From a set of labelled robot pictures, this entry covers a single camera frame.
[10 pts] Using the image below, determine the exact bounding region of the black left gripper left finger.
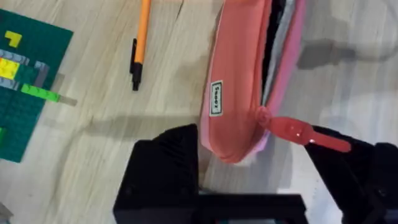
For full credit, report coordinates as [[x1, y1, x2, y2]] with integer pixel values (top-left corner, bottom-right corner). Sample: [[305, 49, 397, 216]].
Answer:
[[113, 123, 200, 224]]

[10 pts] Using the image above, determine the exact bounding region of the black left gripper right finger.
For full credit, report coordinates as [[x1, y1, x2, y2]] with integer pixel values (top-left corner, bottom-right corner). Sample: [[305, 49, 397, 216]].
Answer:
[[303, 125, 398, 224]]

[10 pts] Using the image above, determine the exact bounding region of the pink zip bag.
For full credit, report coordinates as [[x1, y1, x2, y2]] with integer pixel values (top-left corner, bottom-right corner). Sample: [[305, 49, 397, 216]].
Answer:
[[199, 0, 352, 164]]

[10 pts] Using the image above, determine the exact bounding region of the orange pen with black clip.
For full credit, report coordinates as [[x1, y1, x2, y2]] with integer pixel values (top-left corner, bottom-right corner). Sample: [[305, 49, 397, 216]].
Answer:
[[129, 0, 152, 92]]

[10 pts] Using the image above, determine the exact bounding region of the green board with toy blocks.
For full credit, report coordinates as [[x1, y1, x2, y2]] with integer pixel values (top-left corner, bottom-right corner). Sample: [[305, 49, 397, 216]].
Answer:
[[0, 8, 78, 164]]

